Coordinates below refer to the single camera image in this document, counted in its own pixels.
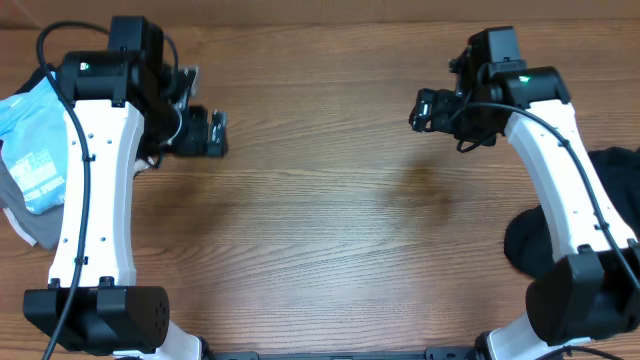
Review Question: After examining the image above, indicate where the folded black shirt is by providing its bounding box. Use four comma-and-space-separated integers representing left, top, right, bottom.
14, 63, 58, 95

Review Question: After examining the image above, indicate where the light blue t-shirt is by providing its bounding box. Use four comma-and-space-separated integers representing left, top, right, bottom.
1, 79, 68, 215

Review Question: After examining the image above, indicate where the black garment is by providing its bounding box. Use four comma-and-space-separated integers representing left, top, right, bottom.
503, 145, 640, 279

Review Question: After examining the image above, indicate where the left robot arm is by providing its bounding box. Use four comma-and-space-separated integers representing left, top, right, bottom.
23, 16, 228, 359

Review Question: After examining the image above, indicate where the folded grey shirt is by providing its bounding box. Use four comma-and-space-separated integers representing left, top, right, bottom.
1, 161, 64, 250

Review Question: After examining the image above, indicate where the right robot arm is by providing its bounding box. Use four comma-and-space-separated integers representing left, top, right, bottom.
409, 26, 639, 360

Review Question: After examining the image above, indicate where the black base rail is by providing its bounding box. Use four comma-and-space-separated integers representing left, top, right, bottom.
202, 346, 489, 360

